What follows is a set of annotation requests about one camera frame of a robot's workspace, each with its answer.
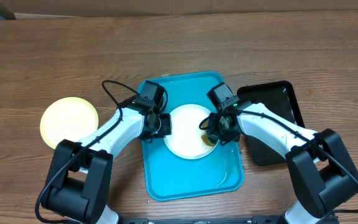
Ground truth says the white plate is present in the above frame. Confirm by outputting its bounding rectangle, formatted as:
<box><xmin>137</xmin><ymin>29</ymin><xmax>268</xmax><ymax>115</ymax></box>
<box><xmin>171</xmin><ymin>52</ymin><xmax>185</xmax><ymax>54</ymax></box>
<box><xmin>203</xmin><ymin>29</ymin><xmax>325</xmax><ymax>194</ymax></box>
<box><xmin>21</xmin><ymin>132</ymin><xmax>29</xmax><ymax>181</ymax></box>
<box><xmin>164</xmin><ymin>104</ymin><xmax>217</xmax><ymax>160</ymax></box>

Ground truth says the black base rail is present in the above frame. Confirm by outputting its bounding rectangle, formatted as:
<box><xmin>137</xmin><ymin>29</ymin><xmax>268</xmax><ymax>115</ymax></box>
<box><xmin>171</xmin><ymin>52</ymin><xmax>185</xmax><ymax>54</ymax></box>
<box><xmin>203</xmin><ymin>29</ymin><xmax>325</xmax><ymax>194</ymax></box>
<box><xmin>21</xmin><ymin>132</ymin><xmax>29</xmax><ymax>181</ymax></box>
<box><xmin>118</xmin><ymin>215</ymin><xmax>287</xmax><ymax>224</ymax></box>

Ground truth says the green yellow sponge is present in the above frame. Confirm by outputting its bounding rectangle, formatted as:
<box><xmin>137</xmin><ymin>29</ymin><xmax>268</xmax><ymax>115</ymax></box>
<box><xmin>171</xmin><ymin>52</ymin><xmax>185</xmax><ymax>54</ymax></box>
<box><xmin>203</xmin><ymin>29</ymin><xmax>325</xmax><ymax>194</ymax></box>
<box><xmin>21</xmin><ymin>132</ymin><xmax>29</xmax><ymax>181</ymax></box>
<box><xmin>201</xmin><ymin>134</ymin><xmax>218</xmax><ymax>147</ymax></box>

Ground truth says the yellow-green plate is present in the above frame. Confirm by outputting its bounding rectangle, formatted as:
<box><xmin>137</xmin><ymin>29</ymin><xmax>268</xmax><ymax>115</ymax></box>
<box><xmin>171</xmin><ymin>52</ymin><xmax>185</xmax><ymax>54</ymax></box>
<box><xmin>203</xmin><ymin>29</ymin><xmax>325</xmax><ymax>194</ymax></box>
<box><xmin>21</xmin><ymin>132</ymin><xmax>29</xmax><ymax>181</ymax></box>
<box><xmin>40</xmin><ymin>97</ymin><xmax>99</xmax><ymax>149</ymax></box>

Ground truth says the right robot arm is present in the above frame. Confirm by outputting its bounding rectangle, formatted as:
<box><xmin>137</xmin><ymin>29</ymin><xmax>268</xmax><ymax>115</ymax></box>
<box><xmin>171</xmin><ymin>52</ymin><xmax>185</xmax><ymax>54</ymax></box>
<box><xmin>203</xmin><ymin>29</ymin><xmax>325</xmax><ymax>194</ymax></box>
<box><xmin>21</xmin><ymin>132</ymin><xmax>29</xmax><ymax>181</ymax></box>
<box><xmin>199</xmin><ymin>83</ymin><xmax>358</xmax><ymax>223</ymax></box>

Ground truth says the black water tray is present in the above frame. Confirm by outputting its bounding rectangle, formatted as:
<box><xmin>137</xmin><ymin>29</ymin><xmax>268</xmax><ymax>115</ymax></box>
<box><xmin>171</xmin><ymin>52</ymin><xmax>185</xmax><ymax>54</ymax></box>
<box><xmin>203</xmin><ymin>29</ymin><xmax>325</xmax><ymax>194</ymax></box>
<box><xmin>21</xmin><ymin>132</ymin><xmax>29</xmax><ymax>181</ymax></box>
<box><xmin>237</xmin><ymin>81</ymin><xmax>305</xmax><ymax>166</ymax></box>

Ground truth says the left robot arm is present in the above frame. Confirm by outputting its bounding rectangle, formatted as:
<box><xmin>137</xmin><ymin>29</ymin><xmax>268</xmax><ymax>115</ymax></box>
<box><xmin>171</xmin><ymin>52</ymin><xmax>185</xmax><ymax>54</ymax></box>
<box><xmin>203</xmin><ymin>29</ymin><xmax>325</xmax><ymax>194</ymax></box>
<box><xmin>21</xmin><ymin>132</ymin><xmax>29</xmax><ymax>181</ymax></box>
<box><xmin>35</xmin><ymin>80</ymin><xmax>171</xmax><ymax>223</ymax></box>

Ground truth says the teal plastic tray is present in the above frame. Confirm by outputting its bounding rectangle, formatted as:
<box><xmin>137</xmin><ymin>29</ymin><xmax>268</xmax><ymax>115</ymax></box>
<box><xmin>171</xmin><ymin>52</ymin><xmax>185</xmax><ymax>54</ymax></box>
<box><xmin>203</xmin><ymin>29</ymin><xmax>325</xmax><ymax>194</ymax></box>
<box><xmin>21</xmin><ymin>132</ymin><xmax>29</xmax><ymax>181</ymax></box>
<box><xmin>142</xmin><ymin>71</ymin><xmax>244</xmax><ymax>201</ymax></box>

